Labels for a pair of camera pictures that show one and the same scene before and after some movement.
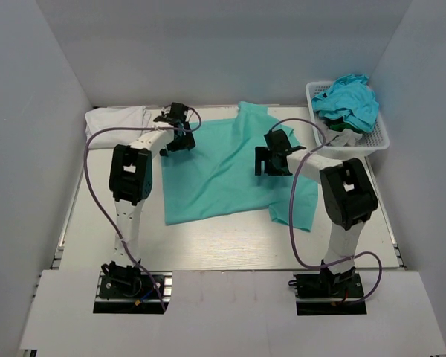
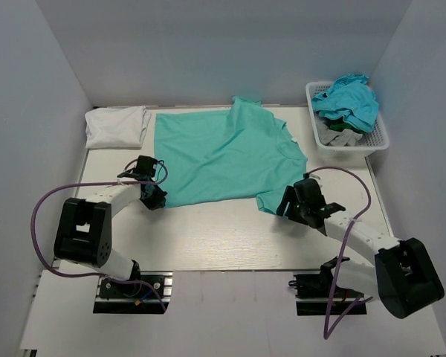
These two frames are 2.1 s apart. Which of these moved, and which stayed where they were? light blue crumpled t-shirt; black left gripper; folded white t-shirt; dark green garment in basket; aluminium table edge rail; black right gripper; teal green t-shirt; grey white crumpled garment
Moved: black right gripper; teal green t-shirt; black left gripper
Stayed: aluminium table edge rail; light blue crumpled t-shirt; dark green garment in basket; grey white crumpled garment; folded white t-shirt
